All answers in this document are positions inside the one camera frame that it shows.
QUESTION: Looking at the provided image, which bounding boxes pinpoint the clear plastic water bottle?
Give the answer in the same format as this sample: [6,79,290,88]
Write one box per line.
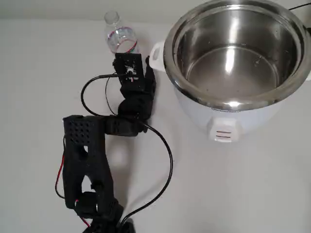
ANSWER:
[104,11,142,55]

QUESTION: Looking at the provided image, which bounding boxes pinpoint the white rice cooker body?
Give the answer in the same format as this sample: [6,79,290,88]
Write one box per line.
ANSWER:
[149,0,311,144]

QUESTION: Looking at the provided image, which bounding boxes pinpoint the steel inner cooking pot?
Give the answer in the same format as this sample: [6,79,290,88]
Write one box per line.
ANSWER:
[163,0,306,110]

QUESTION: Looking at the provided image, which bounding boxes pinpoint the thin black wire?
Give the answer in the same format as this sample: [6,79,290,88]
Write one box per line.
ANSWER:
[104,76,122,116]

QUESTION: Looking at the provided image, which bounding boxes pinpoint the black gripper camera mount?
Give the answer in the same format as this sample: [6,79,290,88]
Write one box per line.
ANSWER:
[112,52,144,85]

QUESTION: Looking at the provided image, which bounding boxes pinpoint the thin black cable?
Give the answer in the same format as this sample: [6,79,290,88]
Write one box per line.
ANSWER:
[288,1,311,11]

